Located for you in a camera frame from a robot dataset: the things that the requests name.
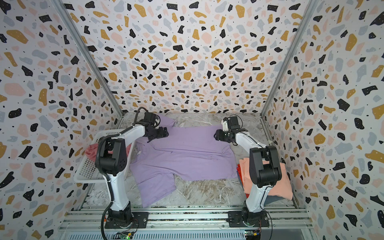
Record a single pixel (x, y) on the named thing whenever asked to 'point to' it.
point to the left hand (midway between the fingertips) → (163, 129)
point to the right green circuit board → (252, 235)
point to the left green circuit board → (124, 237)
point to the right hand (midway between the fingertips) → (215, 129)
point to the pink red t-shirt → (91, 150)
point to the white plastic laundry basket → (88, 172)
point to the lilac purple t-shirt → (188, 153)
